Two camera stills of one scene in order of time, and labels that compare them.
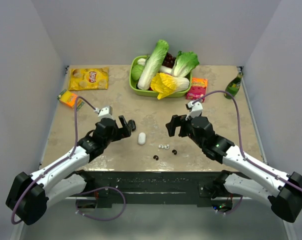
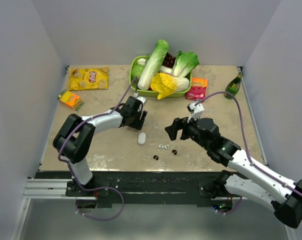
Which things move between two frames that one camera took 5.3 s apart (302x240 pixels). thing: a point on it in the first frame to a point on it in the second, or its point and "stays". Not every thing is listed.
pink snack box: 197,89 stays
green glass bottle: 233,87 stays
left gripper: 124,131 to 138,124
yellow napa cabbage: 163,84 stays
